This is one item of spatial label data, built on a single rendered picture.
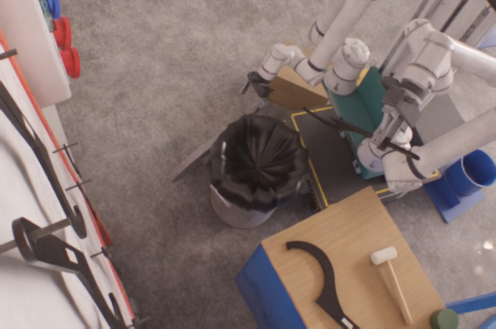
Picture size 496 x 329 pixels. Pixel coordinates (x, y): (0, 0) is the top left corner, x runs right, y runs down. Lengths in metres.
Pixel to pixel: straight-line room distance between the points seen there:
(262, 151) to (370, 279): 0.94
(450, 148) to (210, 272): 1.56
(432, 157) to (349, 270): 0.59
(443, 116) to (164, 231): 1.79
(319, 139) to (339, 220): 0.97
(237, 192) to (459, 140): 1.05
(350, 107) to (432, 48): 1.21
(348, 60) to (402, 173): 0.63
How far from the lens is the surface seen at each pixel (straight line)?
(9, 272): 0.44
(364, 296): 1.81
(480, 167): 3.31
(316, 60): 1.95
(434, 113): 2.48
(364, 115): 2.34
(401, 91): 1.11
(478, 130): 1.80
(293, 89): 2.97
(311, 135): 2.71
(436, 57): 1.18
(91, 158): 2.92
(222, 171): 2.13
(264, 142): 2.33
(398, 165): 1.94
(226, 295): 2.62
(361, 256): 1.84
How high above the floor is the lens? 2.59
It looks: 62 degrees down
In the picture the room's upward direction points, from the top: 16 degrees clockwise
